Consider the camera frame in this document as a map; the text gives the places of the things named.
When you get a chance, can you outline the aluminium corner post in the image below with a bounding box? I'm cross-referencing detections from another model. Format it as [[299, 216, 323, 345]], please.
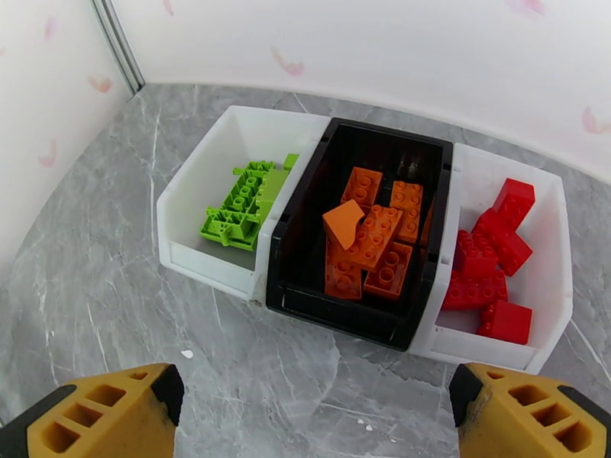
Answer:
[[89, 0, 147, 94]]

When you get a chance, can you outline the small orange lego brick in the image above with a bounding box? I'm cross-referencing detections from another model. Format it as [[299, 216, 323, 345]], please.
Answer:
[[364, 241, 414, 300]]

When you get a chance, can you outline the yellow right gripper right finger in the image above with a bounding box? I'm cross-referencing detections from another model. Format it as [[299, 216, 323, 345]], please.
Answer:
[[448, 362, 611, 458]]

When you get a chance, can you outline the orange sloped lego piece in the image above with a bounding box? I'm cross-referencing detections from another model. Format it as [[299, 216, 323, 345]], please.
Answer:
[[322, 199, 366, 252]]

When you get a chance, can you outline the white plastic storage bin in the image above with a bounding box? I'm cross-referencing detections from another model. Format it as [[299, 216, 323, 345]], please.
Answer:
[[156, 105, 331, 302], [409, 142, 574, 375]]

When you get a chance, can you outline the long green lego brick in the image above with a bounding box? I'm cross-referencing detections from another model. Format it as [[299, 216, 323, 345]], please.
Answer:
[[199, 160, 287, 253]]

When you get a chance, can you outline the black plastic storage bin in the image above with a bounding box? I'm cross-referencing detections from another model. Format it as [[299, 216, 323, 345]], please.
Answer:
[[265, 118, 454, 352]]

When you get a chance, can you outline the red lego brick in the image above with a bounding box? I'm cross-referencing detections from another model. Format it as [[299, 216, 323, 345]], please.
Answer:
[[476, 300, 534, 346], [491, 178, 536, 229], [441, 270, 509, 312], [453, 230, 499, 281], [472, 208, 534, 277]]

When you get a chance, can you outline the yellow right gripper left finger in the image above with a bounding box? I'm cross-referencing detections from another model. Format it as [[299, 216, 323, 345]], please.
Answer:
[[0, 363, 186, 458]]

